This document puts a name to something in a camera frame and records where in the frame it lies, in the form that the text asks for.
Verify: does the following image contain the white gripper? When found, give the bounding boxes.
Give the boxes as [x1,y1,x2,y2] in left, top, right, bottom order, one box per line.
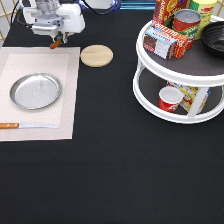
[22,3,85,44]

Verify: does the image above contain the round silver metal plate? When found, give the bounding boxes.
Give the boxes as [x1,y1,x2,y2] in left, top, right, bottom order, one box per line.
[10,73,62,110]

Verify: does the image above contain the wooden-handled fork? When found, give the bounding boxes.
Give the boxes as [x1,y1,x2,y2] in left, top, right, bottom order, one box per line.
[50,40,62,49]

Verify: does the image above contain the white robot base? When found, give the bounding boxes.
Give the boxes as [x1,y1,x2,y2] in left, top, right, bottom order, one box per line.
[79,0,121,9]

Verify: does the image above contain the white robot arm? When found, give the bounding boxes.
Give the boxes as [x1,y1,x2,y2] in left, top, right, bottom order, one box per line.
[20,0,85,43]

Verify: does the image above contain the beige woven placemat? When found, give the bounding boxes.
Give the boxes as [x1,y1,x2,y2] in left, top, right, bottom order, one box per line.
[0,47,80,142]

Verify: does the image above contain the round wooden coaster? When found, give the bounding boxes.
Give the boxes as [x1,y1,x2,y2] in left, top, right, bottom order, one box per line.
[80,45,113,67]

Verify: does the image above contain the chocolate cake mix box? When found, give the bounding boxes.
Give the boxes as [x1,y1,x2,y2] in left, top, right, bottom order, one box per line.
[143,23,188,60]

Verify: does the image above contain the red and yellow box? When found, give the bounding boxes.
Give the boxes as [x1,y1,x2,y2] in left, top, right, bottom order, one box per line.
[153,0,190,25]

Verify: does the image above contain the small red cup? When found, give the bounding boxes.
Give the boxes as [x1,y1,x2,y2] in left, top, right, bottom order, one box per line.
[159,86,184,112]

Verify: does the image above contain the red tomato soup can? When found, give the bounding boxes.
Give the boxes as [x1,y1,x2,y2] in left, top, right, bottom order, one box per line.
[172,9,201,50]

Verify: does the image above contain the white two-tier turntable rack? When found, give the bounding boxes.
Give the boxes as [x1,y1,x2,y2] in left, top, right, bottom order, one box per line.
[133,21,224,124]

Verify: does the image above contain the yellow box on lower shelf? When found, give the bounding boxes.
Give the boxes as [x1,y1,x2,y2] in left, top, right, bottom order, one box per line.
[167,82,210,113]

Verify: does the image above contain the yellow cylindrical canister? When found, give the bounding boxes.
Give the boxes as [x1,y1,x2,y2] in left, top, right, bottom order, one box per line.
[189,0,217,40]

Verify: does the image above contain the black bowl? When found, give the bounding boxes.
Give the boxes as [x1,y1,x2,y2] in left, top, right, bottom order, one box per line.
[201,21,224,59]

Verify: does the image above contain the wooden-handled knife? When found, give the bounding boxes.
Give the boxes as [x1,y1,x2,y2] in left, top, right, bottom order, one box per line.
[0,123,57,129]

